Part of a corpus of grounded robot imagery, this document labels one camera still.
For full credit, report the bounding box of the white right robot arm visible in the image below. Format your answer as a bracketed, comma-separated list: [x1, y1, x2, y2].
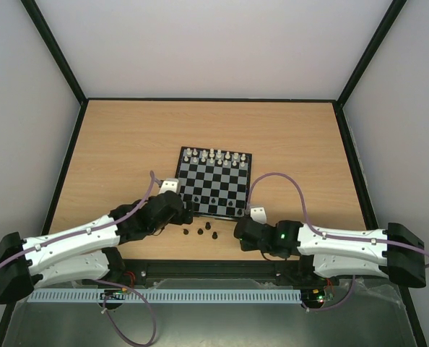
[233, 207, 426, 288]

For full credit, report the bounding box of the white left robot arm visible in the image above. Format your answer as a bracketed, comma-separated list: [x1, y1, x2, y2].
[0, 179, 194, 304]

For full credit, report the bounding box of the black and silver chessboard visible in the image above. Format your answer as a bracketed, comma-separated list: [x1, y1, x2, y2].
[175, 147, 253, 220]

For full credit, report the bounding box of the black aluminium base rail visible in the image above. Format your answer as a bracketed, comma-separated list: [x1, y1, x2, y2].
[21, 258, 403, 286]

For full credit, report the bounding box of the light blue slotted cable duct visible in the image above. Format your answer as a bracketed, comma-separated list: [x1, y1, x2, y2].
[27, 288, 302, 304]

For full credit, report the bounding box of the black cage frame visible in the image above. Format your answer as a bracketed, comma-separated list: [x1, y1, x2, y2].
[0, 0, 429, 347]

